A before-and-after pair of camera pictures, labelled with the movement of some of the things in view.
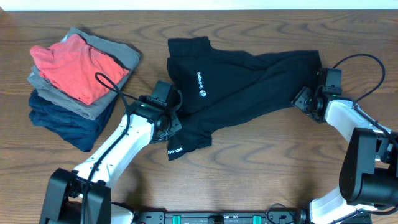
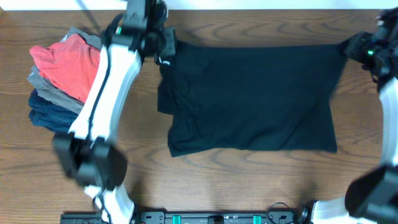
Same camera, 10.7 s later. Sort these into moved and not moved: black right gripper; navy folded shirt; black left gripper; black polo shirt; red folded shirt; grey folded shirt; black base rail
Moved: black right gripper; black left gripper; black polo shirt
Not moved: grey folded shirt; black base rail; red folded shirt; navy folded shirt
